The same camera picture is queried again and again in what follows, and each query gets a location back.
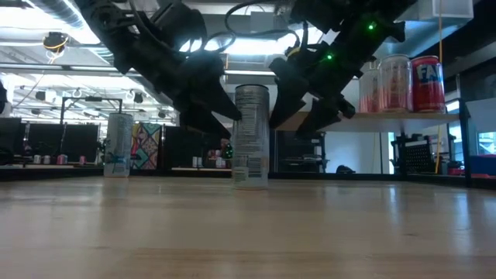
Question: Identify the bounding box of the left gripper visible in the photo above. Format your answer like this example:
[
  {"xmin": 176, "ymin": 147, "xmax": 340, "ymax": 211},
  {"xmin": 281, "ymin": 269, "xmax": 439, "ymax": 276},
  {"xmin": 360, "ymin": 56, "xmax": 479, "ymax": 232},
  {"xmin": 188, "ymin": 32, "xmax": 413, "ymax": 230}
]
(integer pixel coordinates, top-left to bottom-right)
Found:
[{"xmin": 166, "ymin": 48, "xmax": 243, "ymax": 139}]

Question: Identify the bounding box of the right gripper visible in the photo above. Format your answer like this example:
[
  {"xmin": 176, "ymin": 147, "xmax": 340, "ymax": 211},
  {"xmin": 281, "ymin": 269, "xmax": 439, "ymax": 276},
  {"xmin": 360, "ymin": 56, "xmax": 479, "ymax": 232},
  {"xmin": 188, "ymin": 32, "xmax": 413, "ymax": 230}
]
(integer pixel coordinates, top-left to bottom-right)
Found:
[{"xmin": 269, "ymin": 41, "xmax": 366, "ymax": 137}]

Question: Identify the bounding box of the slim white can yellow print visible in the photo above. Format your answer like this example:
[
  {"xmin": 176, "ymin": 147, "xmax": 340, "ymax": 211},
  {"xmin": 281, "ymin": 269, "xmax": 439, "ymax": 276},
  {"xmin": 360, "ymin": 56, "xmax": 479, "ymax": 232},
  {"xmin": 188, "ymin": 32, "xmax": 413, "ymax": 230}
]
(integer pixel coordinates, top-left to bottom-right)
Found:
[{"xmin": 232, "ymin": 84, "xmax": 270, "ymax": 191}]

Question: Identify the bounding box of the pink white soda can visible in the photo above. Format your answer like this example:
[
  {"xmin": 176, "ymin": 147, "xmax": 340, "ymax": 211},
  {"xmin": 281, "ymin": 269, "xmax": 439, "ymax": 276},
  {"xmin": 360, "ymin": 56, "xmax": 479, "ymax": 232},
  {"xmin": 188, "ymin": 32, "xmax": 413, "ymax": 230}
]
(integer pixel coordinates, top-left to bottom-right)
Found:
[
  {"xmin": 358, "ymin": 67, "xmax": 381, "ymax": 114},
  {"xmin": 377, "ymin": 53, "xmax": 414, "ymax": 114}
]

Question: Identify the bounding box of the slim white can teal print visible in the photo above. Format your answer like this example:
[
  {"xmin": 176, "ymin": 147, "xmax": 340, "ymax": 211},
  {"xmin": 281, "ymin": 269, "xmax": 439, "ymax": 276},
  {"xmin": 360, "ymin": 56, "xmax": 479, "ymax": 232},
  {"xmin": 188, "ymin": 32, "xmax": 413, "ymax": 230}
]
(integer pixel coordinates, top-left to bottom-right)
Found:
[{"xmin": 103, "ymin": 112, "xmax": 134, "ymax": 178}]

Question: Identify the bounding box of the red Fanta soda can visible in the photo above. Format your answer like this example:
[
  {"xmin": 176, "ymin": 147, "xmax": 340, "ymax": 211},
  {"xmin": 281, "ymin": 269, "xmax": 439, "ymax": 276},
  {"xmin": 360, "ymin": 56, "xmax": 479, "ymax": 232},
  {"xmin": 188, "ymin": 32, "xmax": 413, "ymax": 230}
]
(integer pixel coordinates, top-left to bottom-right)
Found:
[{"xmin": 410, "ymin": 55, "xmax": 446, "ymax": 114}]

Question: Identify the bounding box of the black storage rack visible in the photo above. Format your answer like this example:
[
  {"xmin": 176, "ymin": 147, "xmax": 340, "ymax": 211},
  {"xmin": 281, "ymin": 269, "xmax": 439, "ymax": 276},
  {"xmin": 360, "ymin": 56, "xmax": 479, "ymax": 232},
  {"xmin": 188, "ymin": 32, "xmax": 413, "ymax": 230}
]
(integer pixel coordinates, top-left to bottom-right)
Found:
[{"xmin": 274, "ymin": 130, "xmax": 327, "ymax": 174}]

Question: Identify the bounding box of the black office partition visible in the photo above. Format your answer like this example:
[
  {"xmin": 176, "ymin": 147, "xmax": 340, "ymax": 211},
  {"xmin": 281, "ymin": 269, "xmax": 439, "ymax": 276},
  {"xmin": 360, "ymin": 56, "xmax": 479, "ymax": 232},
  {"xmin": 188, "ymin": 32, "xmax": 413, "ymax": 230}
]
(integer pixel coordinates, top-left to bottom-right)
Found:
[
  {"xmin": 22, "ymin": 122, "xmax": 101, "ymax": 164},
  {"xmin": 161, "ymin": 126, "xmax": 202, "ymax": 170}
]

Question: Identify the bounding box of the colourful patterned panel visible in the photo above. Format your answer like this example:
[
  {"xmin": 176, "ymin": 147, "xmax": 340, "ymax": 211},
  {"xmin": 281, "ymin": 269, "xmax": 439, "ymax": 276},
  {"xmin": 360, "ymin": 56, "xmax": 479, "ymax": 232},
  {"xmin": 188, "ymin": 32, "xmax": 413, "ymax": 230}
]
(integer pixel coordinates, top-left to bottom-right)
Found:
[{"xmin": 130, "ymin": 122, "xmax": 162, "ymax": 171}]

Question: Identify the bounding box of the grey ceiling box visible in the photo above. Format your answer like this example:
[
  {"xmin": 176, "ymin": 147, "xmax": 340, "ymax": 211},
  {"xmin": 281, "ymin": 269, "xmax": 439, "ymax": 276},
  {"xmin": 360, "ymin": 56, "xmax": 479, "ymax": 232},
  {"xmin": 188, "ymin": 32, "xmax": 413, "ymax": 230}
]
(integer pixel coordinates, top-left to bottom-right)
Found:
[{"xmin": 250, "ymin": 11, "xmax": 278, "ymax": 36}]

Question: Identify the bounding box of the black perforated cart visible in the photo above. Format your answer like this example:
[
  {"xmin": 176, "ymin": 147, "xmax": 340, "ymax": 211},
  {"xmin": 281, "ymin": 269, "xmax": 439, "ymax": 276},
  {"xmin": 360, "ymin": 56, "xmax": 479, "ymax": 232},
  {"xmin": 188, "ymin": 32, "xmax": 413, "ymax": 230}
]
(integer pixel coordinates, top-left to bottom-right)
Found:
[{"xmin": 391, "ymin": 133, "xmax": 439, "ymax": 175}]

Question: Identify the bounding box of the blue bin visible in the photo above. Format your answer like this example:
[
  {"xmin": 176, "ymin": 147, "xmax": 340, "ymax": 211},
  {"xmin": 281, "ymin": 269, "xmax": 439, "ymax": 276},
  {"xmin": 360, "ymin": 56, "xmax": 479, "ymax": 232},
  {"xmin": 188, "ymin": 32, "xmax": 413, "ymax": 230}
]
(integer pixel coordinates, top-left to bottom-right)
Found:
[{"xmin": 468, "ymin": 153, "xmax": 496, "ymax": 177}]

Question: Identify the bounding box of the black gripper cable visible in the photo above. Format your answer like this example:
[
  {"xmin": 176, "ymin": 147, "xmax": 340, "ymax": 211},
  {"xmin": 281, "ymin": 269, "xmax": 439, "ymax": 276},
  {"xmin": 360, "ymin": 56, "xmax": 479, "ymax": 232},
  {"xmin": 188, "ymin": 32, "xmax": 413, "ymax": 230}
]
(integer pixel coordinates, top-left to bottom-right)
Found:
[{"xmin": 224, "ymin": 0, "xmax": 305, "ymax": 53}]

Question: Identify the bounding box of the black overhead frame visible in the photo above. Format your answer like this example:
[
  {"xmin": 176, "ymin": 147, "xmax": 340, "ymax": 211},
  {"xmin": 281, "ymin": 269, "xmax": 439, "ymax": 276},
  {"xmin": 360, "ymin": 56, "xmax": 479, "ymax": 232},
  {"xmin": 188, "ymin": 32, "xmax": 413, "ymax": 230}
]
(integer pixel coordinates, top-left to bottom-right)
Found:
[{"xmin": 60, "ymin": 95, "xmax": 124, "ymax": 127}]

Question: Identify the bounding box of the yellow hanging cable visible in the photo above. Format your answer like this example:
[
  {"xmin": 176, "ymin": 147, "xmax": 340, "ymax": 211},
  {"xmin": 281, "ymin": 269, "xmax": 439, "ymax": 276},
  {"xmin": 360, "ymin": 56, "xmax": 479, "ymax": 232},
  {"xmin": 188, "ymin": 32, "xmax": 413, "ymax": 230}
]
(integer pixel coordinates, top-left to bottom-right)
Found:
[{"xmin": 434, "ymin": 0, "xmax": 445, "ymax": 175}]

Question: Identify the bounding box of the black aluminium table frame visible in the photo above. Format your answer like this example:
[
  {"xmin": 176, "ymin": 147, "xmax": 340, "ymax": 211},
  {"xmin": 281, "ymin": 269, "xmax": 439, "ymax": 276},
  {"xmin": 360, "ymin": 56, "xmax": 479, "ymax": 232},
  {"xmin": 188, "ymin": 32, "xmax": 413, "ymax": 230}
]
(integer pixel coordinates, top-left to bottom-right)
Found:
[{"xmin": 0, "ymin": 164, "xmax": 496, "ymax": 191}]

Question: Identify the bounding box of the black ceiling cable reel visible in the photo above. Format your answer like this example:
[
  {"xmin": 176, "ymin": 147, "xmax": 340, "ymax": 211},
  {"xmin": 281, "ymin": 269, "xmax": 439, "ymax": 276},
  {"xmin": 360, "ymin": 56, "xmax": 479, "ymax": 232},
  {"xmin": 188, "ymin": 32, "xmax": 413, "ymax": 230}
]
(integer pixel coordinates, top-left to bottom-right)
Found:
[{"xmin": 42, "ymin": 31, "xmax": 70, "ymax": 53}]

